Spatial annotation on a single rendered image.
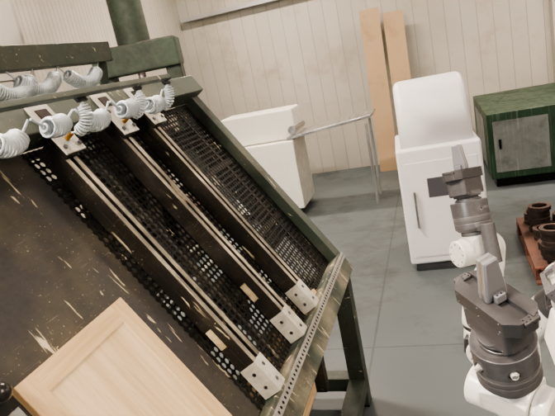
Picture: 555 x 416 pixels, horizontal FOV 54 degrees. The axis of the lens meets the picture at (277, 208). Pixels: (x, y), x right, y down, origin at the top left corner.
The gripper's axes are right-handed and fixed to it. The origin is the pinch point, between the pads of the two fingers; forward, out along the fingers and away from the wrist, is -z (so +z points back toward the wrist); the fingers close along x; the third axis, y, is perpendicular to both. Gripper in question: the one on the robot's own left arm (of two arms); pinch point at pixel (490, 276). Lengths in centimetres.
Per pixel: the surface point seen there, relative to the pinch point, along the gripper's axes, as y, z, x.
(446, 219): 162, 210, 284
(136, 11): 37, 0, 587
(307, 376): -15, 95, 97
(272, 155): 114, 212, 569
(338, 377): 9, 183, 173
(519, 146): 352, 275, 418
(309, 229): 28, 97, 188
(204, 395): -47, 62, 78
